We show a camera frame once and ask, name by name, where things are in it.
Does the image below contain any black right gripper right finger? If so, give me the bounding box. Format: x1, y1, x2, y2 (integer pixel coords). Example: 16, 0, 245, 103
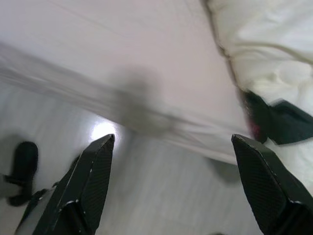
231, 133, 313, 235

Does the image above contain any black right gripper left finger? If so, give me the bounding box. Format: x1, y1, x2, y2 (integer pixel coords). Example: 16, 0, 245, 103
32, 133, 115, 235

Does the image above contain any black cloth with red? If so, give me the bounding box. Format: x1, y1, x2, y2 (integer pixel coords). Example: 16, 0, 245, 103
241, 88, 313, 145

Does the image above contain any mattress with cream sheet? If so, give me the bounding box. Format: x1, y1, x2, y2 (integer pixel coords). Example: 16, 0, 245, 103
0, 0, 249, 167

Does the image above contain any white quilt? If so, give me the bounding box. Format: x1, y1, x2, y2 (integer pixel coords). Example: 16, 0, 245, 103
201, 0, 313, 194

